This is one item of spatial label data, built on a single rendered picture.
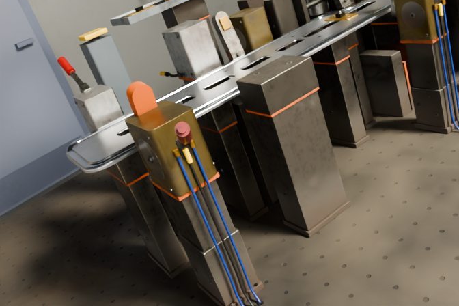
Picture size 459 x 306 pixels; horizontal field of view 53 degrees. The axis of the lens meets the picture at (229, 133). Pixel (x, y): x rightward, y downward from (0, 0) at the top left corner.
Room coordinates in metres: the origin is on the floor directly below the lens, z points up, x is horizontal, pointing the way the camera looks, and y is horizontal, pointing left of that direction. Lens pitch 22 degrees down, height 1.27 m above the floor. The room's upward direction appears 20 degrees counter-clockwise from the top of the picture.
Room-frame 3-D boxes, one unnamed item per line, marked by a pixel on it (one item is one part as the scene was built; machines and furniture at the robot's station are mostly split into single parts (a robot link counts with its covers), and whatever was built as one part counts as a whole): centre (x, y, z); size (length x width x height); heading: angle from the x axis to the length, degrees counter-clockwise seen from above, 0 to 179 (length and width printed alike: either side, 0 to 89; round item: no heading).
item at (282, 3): (1.29, -0.23, 0.89); 0.12 x 0.07 x 0.38; 26
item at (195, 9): (1.31, 0.00, 0.92); 0.10 x 0.08 x 0.45; 116
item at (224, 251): (0.68, 0.09, 0.88); 0.14 x 0.09 x 0.36; 26
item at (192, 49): (1.13, 0.02, 0.90); 0.13 x 0.08 x 0.41; 26
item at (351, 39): (1.13, -0.35, 0.84); 0.07 x 0.04 x 0.29; 26
